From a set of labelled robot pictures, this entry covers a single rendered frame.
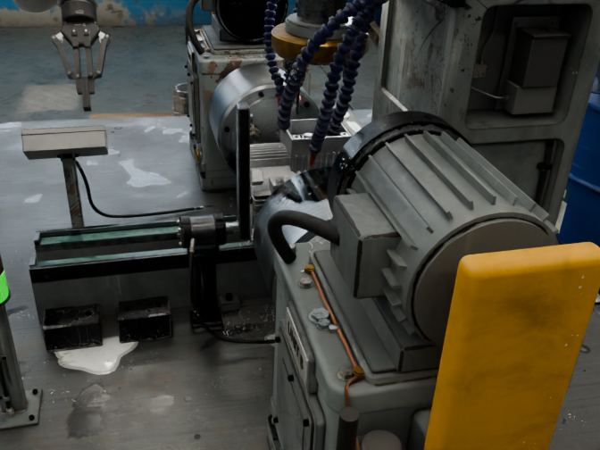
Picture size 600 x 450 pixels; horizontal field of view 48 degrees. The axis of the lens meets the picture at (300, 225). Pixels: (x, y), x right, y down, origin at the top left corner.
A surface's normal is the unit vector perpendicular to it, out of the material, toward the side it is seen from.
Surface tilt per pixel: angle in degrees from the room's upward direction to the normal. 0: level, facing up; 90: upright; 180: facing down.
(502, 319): 90
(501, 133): 90
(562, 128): 90
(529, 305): 90
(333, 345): 0
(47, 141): 52
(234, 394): 0
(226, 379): 0
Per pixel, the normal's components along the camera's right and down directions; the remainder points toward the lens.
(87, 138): 0.22, -0.14
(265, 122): 0.24, 0.49
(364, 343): 0.04, -0.87
